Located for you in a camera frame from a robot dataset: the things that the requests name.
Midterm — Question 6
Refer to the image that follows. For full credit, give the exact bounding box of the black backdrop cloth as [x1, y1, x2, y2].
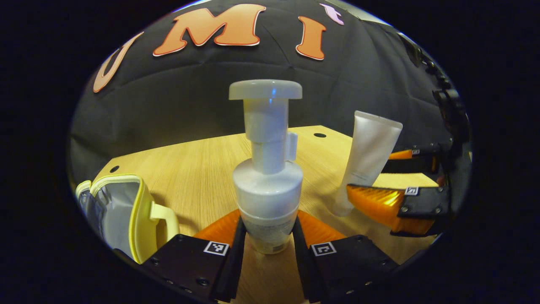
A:
[67, 0, 470, 183]

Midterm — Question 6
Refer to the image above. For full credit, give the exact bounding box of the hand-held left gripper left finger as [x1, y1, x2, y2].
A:
[141, 209, 248, 303]

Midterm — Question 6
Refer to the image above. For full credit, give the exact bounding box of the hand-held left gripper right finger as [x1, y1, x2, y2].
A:
[292, 210, 400, 303]

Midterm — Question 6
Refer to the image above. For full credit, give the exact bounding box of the white squeeze tube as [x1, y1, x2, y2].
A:
[333, 110, 404, 217]

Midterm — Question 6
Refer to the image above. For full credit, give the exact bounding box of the white pump bottle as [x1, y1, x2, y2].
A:
[229, 79, 304, 255]

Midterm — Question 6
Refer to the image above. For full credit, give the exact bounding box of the pale yellow suitcase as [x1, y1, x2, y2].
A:
[75, 174, 180, 265]

